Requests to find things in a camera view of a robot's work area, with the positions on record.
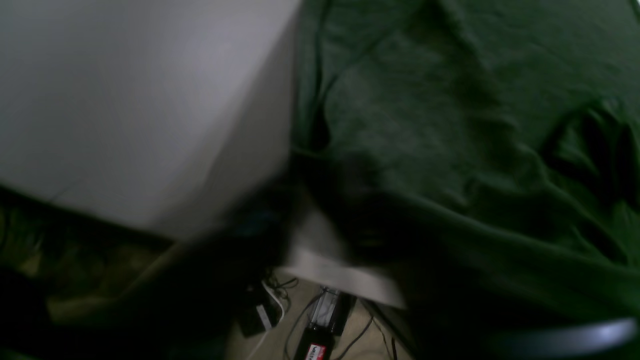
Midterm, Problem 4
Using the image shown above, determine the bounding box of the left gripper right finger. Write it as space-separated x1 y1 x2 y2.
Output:
310 165 639 360

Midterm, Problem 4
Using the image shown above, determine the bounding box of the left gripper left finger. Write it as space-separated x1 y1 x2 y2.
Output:
1 171 298 360

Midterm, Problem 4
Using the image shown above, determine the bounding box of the dark green t-shirt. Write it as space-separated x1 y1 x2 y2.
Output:
290 0 640 326

